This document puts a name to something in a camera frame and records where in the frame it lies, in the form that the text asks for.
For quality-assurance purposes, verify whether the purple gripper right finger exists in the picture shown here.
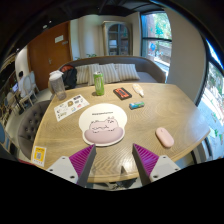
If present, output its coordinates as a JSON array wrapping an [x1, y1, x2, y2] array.
[[132, 144, 180, 186]]

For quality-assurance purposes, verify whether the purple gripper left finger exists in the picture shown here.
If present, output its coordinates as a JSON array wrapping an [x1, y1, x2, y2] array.
[[47, 145, 96, 187]]

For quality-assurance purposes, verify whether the pink computer mouse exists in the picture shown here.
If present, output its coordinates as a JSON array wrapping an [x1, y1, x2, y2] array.
[[155, 127, 174, 148]]

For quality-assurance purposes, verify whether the white cat mouse pad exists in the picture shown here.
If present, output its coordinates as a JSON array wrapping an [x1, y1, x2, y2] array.
[[79, 103, 127, 147]]

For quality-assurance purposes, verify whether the yellow QR code card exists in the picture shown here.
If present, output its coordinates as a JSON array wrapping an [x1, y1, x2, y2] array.
[[32, 146, 46, 167]]

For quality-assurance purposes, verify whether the white sticker sheet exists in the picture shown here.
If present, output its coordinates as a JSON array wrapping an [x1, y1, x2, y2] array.
[[54, 95, 89, 121]]

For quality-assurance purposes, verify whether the grey tufted chair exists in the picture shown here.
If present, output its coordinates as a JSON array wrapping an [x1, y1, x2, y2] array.
[[18, 100, 50, 159]]

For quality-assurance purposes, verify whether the cream plastic bottle lying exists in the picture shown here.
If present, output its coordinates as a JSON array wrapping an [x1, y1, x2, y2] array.
[[132, 84, 144, 97]]

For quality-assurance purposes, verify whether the black backpack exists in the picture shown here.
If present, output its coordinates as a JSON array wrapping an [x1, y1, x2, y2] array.
[[60, 65, 77, 89]]

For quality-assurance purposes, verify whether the white chair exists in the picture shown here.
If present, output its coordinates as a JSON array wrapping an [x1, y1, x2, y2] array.
[[18, 71, 36, 108]]

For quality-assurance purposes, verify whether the striped cushion left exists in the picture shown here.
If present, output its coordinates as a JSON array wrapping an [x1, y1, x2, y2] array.
[[76, 65, 89, 84]]

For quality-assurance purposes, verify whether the striped cushion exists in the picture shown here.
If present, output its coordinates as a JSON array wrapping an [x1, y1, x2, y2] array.
[[88, 63, 120, 86], [76, 65, 89, 84], [115, 64, 140, 81]]

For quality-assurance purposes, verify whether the green drink can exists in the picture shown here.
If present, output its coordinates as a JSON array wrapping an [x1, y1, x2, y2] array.
[[93, 72, 104, 96]]

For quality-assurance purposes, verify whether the grey curved sofa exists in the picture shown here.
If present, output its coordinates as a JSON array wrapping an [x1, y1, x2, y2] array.
[[59, 56, 166, 88]]

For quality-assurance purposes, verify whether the striped cushion right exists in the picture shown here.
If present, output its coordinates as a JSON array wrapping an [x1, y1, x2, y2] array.
[[115, 64, 140, 81]]

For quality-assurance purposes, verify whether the striped cushion middle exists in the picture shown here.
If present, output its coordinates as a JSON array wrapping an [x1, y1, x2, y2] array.
[[88, 63, 120, 86]]

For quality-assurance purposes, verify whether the wooden door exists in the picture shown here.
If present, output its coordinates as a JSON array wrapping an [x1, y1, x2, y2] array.
[[28, 22, 71, 90]]

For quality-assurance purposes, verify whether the wooden glass cabinet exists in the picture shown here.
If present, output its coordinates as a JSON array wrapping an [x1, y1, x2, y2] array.
[[102, 21, 132, 56]]

